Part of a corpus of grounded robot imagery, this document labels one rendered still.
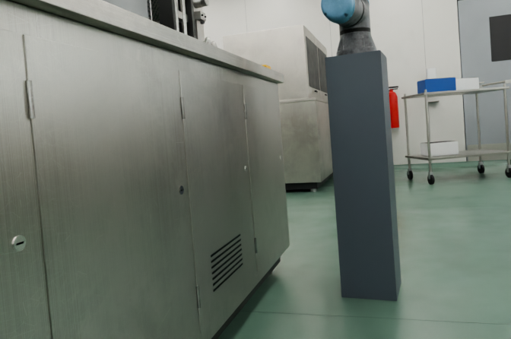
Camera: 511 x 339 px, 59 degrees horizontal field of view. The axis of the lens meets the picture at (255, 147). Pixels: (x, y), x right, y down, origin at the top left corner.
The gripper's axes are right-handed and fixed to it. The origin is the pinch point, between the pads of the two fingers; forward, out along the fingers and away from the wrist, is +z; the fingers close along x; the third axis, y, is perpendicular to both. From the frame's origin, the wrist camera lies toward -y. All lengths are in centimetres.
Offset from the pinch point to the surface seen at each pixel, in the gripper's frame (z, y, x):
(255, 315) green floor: 65, -111, 24
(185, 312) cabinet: 49, -94, 77
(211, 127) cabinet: 21, -61, 52
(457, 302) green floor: 13, -155, 5
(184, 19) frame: 8.7, -23.0, 33.3
